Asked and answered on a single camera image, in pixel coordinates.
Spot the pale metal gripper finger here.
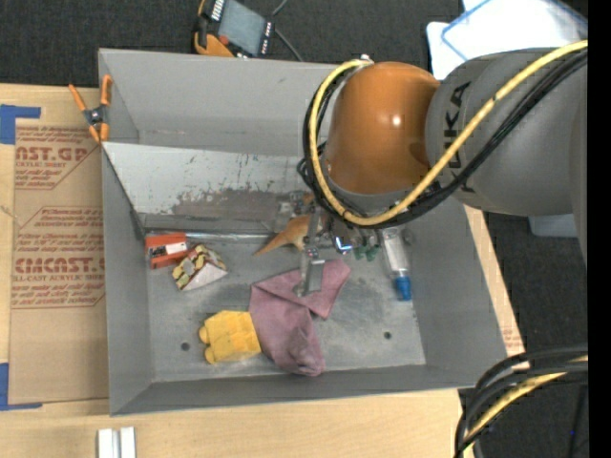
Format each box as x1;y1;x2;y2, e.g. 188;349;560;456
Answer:
297;247;309;298
305;245;327;296

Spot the orange toy dinosaur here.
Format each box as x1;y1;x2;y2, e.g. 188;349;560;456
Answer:
251;214;331;259

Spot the purple cloth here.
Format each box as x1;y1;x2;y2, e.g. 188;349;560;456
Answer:
247;257;352;378

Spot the clear plastic bottle blue cap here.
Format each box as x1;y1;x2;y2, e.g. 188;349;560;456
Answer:
380;226;414;302

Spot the yellow toy block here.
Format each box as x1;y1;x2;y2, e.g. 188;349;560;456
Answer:
198;309;263;365

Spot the red box with white label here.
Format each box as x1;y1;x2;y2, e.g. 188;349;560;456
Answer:
144;231;190;271

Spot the grey metal bin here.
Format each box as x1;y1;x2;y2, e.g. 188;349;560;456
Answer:
97;48;510;417

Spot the brown cardboard board red print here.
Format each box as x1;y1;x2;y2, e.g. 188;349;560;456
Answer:
0;82;527;412

